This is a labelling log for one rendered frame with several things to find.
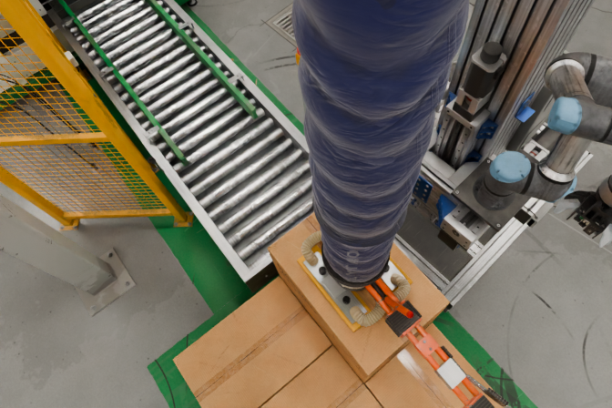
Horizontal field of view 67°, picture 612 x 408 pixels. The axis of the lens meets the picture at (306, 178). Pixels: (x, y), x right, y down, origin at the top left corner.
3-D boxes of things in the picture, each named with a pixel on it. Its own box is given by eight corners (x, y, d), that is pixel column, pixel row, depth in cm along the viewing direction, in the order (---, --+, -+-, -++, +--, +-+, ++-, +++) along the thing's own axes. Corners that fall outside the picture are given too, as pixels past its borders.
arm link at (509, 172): (487, 162, 173) (498, 143, 161) (525, 172, 170) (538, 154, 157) (480, 189, 168) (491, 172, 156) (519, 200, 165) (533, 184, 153)
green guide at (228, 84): (123, -25, 324) (117, -36, 316) (136, -32, 326) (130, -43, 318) (254, 119, 260) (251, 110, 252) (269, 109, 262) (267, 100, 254)
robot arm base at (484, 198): (489, 168, 182) (496, 155, 174) (522, 192, 177) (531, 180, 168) (464, 192, 178) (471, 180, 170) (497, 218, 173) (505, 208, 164)
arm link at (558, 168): (518, 178, 170) (591, 45, 130) (562, 189, 167) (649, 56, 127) (516, 200, 162) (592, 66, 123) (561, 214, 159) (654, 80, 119)
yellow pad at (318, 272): (296, 261, 180) (295, 258, 176) (316, 246, 183) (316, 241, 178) (353, 332, 167) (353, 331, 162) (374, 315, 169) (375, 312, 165)
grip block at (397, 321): (382, 319, 159) (384, 316, 153) (403, 301, 161) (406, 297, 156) (400, 340, 155) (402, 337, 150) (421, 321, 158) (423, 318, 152)
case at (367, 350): (279, 275, 220) (266, 248, 184) (343, 224, 229) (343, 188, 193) (363, 383, 196) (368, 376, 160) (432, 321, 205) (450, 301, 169)
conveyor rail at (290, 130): (141, -13, 339) (131, -36, 322) (147, -16, 340) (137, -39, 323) (348, 211, 247) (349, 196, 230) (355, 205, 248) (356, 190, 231)
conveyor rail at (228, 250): (61, 32, 324) (45, 11, 307) (67, 28, 325) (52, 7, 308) (249, 289, 232) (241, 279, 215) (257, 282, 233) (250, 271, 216)
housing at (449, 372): (433, 372, 150) (435, 371, 146) (448, 358, 152) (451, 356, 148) (448, 391, 147) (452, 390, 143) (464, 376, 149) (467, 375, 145)
